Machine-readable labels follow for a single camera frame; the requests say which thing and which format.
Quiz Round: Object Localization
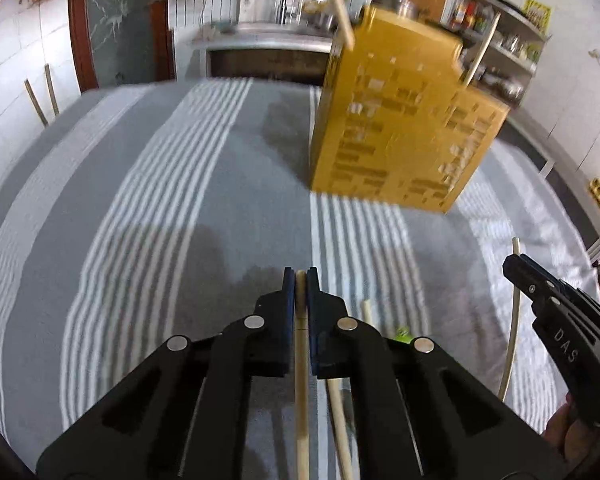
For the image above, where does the stainless steel sink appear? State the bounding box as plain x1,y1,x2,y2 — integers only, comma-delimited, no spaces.
190,22,335,53

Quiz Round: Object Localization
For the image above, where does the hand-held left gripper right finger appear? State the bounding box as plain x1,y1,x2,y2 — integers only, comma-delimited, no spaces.
305,266,566,480

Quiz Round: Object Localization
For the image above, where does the wooden chopstick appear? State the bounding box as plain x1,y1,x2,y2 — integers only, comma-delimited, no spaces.
324,0,356,51
326,379,355,480
294,270,312,480
497,237,523,401
462,12,502,86

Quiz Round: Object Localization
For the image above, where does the yellow perforated utensil holder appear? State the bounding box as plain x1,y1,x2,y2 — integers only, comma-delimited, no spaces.
310,4,511,215

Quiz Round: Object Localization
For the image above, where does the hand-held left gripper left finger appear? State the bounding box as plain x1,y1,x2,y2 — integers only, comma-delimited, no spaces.
35,267,297,480

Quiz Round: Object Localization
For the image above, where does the grey white striped tablecloth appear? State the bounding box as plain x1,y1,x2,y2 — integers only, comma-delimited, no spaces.
0,77,600,480

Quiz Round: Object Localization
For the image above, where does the wooden stick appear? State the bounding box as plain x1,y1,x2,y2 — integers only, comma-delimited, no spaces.
24,79,49,127
44,64,61,117

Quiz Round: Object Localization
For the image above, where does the person's right hand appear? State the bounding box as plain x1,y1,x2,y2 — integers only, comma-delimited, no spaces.
542,394,600,453

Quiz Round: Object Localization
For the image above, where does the yellow wall poster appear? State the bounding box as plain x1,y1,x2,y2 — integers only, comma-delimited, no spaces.
522,0,552,36

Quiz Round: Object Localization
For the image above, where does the brown frosted glass door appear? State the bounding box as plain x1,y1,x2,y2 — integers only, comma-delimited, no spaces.
69,0,176,93

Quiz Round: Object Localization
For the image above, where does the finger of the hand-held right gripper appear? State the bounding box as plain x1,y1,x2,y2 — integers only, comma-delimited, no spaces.
502,254,568,311

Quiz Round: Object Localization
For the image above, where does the corner wall shelf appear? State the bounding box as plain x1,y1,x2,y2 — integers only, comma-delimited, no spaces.
450,0,551,107

